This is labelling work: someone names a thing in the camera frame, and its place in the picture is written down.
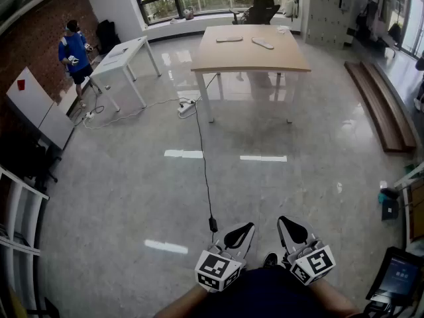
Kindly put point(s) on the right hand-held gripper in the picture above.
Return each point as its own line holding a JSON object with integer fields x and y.
{"x": 314, "y": 263}

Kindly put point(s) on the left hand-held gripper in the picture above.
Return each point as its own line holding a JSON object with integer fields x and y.
{"x": 213, "y": 268}

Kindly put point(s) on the white slipper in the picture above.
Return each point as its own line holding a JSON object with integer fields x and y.
{"x": 116, "y": 52}
{"x": 262, "y": 43}
{"x": 229, "y": 39}

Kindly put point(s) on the person's left forearm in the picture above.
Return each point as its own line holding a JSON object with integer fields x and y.
{"x": 185, "y": 301}

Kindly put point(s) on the person's right forearm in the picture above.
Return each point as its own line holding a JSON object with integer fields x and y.
{"x": 331, "y": 296}

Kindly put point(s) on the person's black shoe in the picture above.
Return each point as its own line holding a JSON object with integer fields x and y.
{"x": 270, "y": 260}

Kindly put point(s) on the person's navy shirt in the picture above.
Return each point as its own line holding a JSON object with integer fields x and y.
{"x": 265, "y": 293}

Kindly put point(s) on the dark blue box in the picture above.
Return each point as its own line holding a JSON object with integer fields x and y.
{"x": 390, "y": 210}

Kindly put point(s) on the black tablet screen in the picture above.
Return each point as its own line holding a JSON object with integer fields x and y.
{"x": 397, "y": 275}

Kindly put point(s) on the white power strip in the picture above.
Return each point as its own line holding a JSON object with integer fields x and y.
{"x": 88, "y": 115}
{"x": 185, "y": 107}

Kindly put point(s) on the brown wooden planks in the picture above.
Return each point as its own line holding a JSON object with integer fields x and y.
{"x": 384, "y": 111}

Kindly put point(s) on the wooden table with white legs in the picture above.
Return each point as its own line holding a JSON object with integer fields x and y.
{"x": 248, "y": 58}

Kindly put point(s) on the clear plastic bag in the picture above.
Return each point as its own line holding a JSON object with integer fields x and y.
{"x": 284, "y": 29}

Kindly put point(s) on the black swivel chair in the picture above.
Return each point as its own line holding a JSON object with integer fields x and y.
{"x": 39, "y": 164}

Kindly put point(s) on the white desk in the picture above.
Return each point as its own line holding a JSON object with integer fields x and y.
{"x": 114, "y": 66}

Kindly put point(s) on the white shelf rack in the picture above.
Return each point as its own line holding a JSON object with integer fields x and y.
{"x": 20, "y": 217}

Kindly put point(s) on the white paper sheet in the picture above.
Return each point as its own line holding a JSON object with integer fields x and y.
{"x": 109, "y": 63}

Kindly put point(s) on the grey locker cabinet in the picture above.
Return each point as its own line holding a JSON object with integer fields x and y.
{"x": 326, "y": 12}

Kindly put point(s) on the black office chair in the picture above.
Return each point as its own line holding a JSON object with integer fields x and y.
{"x": 261, "y": 12}

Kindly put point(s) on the white bag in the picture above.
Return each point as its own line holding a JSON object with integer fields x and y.
{"x": 289, "y": 8}

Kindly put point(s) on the small white cloth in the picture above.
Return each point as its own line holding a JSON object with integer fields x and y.
{"x": 174, "y": 21}

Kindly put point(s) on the pink bag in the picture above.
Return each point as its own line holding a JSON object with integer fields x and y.
{"x": 189, "y": 14}

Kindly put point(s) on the clothes rack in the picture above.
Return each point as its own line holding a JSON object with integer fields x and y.
{"x": 377, "y": 15}

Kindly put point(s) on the grey folding table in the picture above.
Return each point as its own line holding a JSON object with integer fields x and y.
{"x": 36, "y": 108}

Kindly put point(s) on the black chair with backpack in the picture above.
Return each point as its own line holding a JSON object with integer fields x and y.
{"x": 106, "y": 36}

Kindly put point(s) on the red cup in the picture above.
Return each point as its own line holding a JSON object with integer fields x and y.
{"x": 21, "y": 84}

